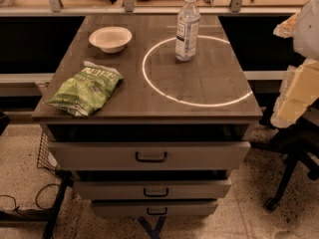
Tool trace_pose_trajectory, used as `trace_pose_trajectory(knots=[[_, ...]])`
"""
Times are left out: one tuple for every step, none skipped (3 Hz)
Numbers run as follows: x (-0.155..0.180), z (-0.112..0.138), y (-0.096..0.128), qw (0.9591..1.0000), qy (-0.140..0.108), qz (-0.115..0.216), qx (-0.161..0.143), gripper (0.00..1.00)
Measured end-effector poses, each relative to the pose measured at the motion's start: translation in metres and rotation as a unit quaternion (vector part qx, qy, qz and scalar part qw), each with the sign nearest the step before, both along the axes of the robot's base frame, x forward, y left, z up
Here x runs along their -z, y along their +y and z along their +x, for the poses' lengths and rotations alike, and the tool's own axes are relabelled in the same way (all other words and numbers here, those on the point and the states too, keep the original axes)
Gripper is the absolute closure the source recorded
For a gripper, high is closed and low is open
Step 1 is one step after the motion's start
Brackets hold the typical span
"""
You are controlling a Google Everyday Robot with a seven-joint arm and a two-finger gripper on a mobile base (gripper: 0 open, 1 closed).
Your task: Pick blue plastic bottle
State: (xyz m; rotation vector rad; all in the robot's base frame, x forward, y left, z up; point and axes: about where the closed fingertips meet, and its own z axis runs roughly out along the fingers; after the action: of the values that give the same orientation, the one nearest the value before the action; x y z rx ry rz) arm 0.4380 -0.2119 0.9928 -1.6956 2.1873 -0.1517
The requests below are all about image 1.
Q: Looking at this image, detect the middle grey drawer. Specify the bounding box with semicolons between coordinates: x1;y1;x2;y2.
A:
74;179;231;200

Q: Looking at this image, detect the bottom grey drawer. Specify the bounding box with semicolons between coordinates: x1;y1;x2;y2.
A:
91;200;218;217

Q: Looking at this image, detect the wire mesh basket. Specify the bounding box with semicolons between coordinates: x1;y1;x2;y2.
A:
37;132;57;174

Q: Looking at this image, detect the top grey drawer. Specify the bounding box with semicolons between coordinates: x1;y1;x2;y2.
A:
49;141;250;170

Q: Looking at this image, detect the green chip bag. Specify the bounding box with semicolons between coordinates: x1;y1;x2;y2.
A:
45;61;124;117

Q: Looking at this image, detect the clear plastic water bottle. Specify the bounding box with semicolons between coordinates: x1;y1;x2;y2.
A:
175;0;200;62

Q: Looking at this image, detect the black office chair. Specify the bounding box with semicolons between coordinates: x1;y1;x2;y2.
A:
250;102;319;211

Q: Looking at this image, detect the black metal stand leg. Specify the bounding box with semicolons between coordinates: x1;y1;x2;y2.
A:
0;173;73;239

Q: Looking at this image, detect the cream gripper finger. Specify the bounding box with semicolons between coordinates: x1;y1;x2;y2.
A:
270;59;319;127
273;13;298;38

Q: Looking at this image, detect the white ceramic bowl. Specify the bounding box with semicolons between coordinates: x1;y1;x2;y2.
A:
89;27;133;54

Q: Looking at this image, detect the black floor cable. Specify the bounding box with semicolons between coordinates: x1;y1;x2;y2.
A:
0;182;63;214

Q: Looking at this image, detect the grey drawer cabinet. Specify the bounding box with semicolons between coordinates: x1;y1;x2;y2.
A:
31;14;264;218

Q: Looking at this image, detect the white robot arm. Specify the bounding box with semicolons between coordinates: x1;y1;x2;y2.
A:
270;0;319;128

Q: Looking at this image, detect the grey drawer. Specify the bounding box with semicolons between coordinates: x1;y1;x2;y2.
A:
74;179;231;200
91;200;218;217
49;141;250;170

